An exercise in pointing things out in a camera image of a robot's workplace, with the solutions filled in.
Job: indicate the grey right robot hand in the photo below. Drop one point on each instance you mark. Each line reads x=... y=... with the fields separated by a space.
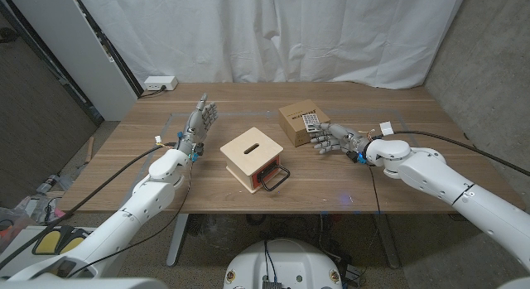
x=341 y=140

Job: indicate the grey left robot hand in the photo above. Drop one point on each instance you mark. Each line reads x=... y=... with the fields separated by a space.
x=196 y=125

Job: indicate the small grey calculator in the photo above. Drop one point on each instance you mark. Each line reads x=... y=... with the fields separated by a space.
x=309 y=120

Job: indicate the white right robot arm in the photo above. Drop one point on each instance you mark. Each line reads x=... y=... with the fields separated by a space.
x=435 y=173

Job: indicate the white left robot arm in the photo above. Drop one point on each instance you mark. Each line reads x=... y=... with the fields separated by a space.
x=145 y=198

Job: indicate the brown cardboard box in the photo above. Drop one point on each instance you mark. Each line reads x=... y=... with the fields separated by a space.
x=294 y=129

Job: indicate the wooden drawer box with slot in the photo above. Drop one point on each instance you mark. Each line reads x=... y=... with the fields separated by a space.
x=248 y=156

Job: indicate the white power strip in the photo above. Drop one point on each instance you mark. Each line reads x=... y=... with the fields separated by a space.
x=159 y=82

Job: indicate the grey metal table leg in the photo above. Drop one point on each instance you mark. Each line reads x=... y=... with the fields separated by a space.
x=177 y=239
x=387 y=243

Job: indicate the white curtain backdrop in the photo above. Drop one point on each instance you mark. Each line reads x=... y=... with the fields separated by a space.
x=269 y=32

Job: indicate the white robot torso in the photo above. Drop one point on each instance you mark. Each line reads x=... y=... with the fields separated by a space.
x=290 y=260

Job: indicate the grey power adapter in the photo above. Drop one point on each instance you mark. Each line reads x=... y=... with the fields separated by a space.
x=352 y=273

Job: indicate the grey cylindrical motor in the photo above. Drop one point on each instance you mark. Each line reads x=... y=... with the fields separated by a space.
x=49 y=184

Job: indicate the white panel with black frame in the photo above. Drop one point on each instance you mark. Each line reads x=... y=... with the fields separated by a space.
x=74 y=44

